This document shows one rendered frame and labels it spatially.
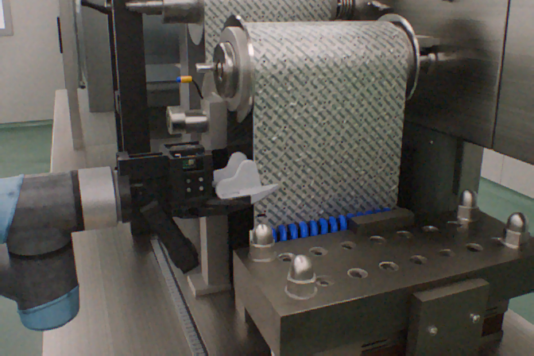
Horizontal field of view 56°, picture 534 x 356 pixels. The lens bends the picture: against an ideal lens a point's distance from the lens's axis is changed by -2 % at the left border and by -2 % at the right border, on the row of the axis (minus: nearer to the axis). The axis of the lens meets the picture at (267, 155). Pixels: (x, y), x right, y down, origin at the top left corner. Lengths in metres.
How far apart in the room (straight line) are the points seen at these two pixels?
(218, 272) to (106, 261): 0.23
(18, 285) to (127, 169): 0.19
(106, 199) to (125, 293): 0.27
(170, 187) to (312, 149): 0.21
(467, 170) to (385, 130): 0.35
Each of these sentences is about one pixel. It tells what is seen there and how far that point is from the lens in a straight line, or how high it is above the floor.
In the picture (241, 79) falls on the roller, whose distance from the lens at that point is 0.66.
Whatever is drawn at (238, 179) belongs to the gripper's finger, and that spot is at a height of 1.12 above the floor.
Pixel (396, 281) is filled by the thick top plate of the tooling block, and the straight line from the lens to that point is 0.63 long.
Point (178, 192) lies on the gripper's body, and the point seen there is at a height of 1.12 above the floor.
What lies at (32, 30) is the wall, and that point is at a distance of 6.19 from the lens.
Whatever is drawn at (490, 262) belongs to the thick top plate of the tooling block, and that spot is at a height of 1.03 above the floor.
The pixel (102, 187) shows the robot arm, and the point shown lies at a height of 1.13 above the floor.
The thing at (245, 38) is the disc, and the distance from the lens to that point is 0.66.
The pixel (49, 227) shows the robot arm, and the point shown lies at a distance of 0.63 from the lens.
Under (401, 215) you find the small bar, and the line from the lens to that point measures 0.76.
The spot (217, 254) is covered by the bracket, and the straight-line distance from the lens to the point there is 0.81.
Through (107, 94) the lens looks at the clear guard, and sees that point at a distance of 1.68.
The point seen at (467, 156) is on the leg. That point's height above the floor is 1.05.
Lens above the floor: 1.34
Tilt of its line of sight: 17 degrees down
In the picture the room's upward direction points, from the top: straight up
